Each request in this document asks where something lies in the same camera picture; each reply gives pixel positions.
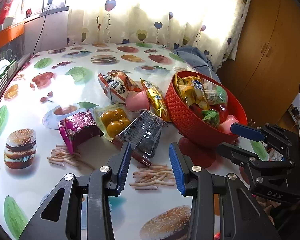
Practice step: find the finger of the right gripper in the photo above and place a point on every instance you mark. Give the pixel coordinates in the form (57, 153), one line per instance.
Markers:
(240, 154)
(247, 132)

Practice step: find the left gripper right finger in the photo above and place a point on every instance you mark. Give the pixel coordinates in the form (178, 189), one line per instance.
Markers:
(241, 216)

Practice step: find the pink jelly cup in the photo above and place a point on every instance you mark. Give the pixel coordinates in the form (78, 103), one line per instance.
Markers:
(225, 126)
(137, 101)

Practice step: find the green pea snack bag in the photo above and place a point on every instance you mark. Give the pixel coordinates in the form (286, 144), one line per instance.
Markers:
(211, 117)

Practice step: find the clear green label cracker pack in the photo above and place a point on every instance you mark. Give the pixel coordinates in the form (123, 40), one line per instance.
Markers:
(215, 94)

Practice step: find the purple candy pack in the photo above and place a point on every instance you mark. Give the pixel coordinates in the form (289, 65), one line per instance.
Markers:
(77, 129)

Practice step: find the yellow fruit jelly pack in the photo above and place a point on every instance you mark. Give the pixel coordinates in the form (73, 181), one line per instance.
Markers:
(112, 120)

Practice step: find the black seaweed snack pack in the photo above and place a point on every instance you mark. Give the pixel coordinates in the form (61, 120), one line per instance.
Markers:
(143, 134)

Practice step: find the yellow chip snack bag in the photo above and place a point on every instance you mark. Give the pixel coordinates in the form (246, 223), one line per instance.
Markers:
(191, 91)

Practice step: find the gold snack bar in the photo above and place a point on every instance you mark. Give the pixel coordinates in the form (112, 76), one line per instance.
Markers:
(156, 100)

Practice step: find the orange crispy rice snack bag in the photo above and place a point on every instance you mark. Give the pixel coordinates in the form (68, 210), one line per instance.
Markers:
(117, 86)

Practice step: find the red round basket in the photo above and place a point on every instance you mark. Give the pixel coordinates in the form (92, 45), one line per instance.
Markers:
(198, 125)

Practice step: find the food print tablecloth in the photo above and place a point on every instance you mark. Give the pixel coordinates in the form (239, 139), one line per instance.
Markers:
(34, 158)

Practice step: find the wooden wardrobe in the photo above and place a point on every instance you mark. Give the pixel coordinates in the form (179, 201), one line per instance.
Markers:
(265, 76)

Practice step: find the blue plaid blanket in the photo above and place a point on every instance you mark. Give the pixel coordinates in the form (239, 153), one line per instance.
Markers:
(197, 59)

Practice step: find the heart print curtain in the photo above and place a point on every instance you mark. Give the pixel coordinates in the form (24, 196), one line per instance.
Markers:
(212, 26)

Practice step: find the orange shelf box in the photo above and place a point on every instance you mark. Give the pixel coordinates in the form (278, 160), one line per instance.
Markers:
(10, 33)

